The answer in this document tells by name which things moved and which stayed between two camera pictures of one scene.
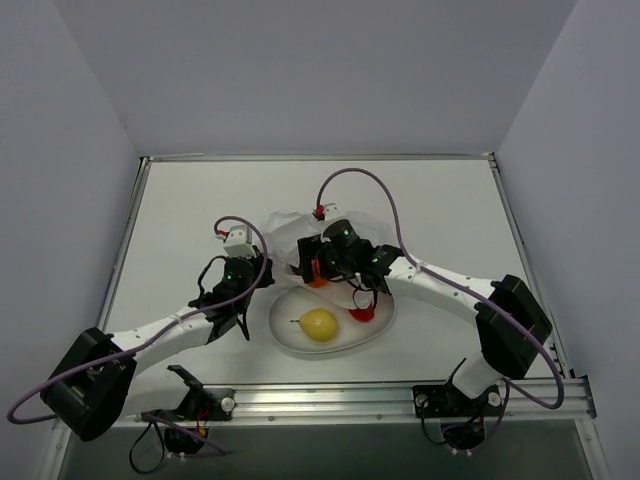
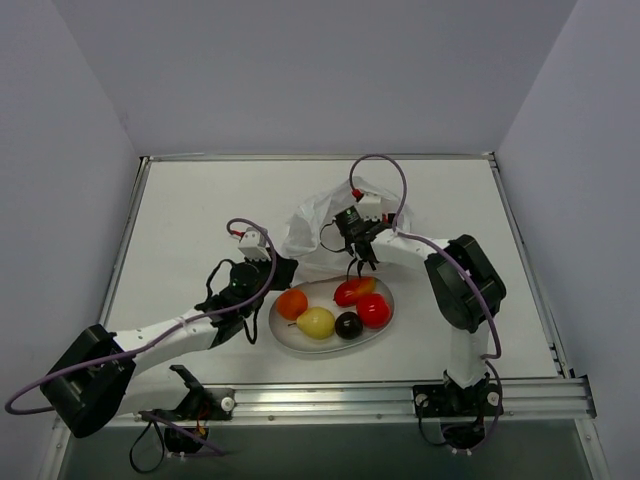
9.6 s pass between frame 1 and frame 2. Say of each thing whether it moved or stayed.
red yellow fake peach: moved
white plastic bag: moved
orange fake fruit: moved
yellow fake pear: stayed
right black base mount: stayed
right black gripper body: moved
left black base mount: stayed
